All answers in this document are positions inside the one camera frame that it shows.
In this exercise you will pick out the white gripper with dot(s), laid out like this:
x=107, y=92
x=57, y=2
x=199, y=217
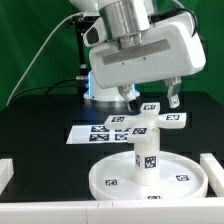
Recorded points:
x=168, y=50

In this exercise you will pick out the white cross-shaped table base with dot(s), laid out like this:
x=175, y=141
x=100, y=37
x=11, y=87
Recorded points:
x=146, y=125

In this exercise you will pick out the white round table top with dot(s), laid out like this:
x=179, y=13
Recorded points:
x=113, y=178

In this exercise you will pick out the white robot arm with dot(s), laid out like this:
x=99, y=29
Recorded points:
x=131, y=42

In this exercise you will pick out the white marker sheet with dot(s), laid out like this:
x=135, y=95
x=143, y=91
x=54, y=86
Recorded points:
x=96, y=134

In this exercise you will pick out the white U-shaped obstacle fence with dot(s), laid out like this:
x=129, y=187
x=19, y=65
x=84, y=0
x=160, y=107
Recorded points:
x=209, y=210

